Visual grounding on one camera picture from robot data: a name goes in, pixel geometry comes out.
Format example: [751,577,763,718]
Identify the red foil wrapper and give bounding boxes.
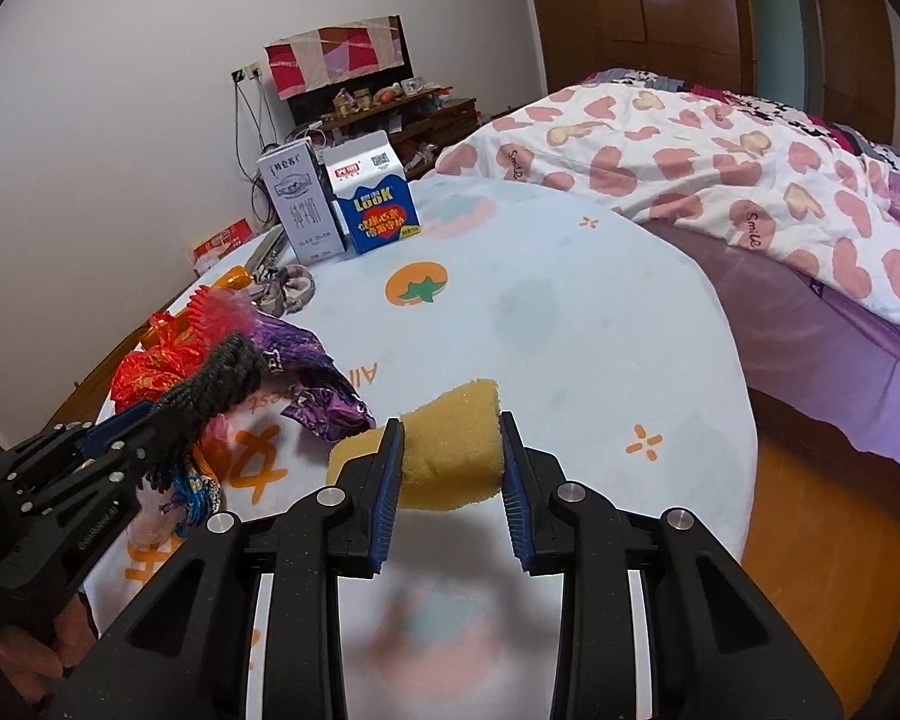
[110,310,208,413]

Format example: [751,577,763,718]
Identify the black knitted cloth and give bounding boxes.
[146,332,268,491]

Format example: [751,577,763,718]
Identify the pink transparent plastic bag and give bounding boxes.
[185,286,256,351]

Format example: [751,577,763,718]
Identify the yellow sponge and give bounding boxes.
[325,377,506,512]

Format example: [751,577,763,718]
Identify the purple foil wrapper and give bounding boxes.
[247,310,375,442]

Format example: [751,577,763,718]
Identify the person's left hand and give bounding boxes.
[0,593,97,706]

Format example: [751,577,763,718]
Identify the purple bed sheet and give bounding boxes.
[621,171,900,465]

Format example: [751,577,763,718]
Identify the grey patterned crumpled cloth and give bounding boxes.
[250,263,317,319]

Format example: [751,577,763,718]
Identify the red and white box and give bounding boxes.
[191,218,255,275]

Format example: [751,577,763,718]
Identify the white fruit-print tablecloth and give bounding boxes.
[80,174,760,720]

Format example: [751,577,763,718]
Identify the grey milk carton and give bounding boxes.
[256,138,346,265]

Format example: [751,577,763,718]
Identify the blue LOOK milk carton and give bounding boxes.
[325,130,421,254]

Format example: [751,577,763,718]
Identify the heart-print white quilt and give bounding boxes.
[436,83,900,327]

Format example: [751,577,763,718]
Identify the television with patterned cover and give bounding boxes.
[265,15,414,124]

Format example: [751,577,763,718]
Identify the dark wooden TV cabinet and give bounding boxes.
[290,88,481,181]

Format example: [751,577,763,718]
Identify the brown wooden wardrobe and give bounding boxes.
[533,0,896,142]

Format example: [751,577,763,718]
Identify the wall power socket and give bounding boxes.
[230,62,261,83]

